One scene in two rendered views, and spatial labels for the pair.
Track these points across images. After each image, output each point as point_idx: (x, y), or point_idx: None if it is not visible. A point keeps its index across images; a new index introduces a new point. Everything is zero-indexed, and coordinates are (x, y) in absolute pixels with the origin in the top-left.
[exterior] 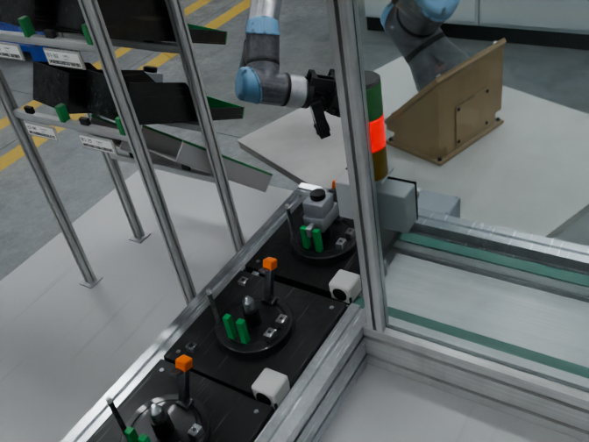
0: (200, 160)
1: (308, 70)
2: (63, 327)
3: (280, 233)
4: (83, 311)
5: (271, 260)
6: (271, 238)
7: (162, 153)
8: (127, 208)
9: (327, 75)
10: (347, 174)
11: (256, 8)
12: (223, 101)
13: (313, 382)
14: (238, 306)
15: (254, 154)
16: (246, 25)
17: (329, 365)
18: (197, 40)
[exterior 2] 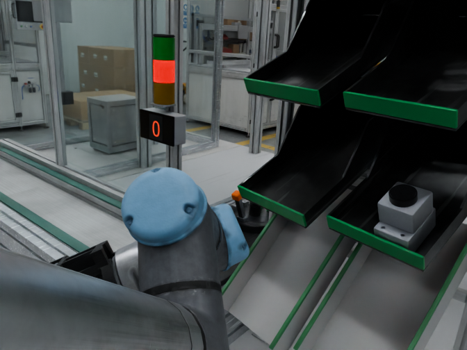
0: None
1: (102, 250)
2: (451, 323)
3: (221, 274)
4: (440, 334)
5: (235, 190)
6: (231, 271)
7: (340, 197)
8: None
9: (72, 258)
10: (175, 115)
11: (130, 289)
12: (265, 196)
13: (224, 202)
14: (265, 223)
15: None
16: (199, 192)
17: (212, 205)
18: (280, 69)
